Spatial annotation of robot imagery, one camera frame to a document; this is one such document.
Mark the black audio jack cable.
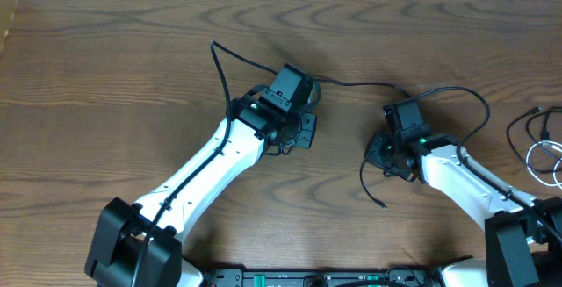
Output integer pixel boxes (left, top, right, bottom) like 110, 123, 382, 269
311, 75, 414, 210

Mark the white USB cable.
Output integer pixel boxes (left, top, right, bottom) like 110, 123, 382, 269
524, 140, 562, 190

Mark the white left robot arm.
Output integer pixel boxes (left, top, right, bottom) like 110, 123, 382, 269
84, 64, 321, 287

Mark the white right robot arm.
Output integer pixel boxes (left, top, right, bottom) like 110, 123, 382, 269
364, 98, 561, 286

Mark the black left camera cable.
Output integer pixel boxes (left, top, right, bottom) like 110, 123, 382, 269
129, 39, 282, 287

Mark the black camera cable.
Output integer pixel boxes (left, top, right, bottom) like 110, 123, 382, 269
129, 39, 282, 287
416, 85, 562, 240

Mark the black right camera cable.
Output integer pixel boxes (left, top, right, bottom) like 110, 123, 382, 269
416, 85, 562, 240

